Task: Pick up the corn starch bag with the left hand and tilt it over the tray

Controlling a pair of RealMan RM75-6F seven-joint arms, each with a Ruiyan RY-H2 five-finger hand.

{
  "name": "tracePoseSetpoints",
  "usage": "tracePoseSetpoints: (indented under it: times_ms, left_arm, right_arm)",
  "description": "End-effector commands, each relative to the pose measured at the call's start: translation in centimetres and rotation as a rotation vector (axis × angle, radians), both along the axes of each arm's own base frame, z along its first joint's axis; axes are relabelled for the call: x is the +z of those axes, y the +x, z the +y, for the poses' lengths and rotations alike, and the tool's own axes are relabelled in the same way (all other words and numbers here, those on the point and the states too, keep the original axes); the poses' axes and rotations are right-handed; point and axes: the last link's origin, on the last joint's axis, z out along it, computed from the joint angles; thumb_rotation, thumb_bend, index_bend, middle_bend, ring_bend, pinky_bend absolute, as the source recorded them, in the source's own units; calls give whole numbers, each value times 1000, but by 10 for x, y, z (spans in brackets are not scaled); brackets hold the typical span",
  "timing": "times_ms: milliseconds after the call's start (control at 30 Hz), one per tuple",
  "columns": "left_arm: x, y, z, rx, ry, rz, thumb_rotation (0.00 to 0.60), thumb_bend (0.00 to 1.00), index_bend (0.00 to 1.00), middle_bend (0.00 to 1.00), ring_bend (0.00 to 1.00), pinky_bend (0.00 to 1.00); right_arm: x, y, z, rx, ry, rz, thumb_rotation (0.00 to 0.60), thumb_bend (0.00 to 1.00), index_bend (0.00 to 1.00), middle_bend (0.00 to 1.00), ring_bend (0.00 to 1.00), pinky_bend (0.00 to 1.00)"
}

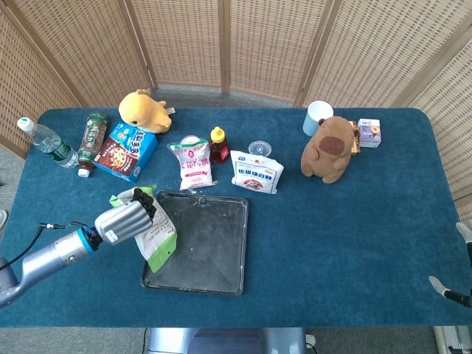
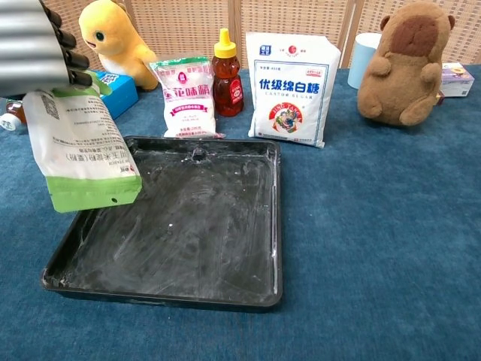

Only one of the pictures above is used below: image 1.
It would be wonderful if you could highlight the green white starch bag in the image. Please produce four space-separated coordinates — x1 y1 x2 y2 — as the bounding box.
108 184 178 274

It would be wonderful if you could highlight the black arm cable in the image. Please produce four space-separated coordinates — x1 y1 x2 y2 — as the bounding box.
0 220 88 272

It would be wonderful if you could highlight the black baking tray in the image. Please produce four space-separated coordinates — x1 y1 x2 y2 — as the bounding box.
140 190 250 297

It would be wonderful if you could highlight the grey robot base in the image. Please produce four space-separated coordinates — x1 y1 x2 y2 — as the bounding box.
142 327 308 354

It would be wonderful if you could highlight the white blue sugar bag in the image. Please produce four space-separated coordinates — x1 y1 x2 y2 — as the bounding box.
230 150 285 195

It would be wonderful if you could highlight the yellow plush toy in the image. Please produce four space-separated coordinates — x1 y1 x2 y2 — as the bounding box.
118 88 177 135

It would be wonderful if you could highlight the brown tea bottle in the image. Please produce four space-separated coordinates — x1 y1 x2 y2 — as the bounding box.
77 112 110 178

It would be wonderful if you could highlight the honey bottle yellow cap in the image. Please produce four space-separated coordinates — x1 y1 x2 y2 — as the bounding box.
209 126 231 164

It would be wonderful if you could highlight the light blue paper cup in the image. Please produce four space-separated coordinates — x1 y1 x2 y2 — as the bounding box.
302 100 334 137

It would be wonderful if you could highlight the blue table mat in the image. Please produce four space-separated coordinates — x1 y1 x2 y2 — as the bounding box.
0 107 472 328

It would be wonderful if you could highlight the purple white drink carton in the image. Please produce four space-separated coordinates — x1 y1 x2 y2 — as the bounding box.
357 118 383 150

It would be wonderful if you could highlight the clear plastic lid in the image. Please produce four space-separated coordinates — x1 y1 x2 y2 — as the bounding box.
248 139 273 158

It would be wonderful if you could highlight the woven folding screen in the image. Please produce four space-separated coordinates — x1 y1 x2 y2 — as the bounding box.
0 0 472 222

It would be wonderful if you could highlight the clear water bottle green label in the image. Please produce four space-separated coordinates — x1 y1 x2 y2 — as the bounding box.
16 117 80 170

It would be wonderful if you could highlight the brown capybara plush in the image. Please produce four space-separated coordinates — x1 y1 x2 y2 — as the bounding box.
300 115 361 184

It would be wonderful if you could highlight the white pink sugar bag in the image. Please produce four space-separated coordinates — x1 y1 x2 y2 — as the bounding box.
167 135 218 192

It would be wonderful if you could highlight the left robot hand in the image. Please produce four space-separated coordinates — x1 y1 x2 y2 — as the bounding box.
94 187 157 246

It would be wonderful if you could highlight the blue cookie box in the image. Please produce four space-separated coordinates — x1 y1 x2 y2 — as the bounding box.
92 121 159 184

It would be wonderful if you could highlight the brown yellow snack box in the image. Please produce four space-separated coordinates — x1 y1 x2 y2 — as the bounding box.
350 121 361 156

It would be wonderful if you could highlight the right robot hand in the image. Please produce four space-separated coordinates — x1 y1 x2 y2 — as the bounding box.
428 221 472 308

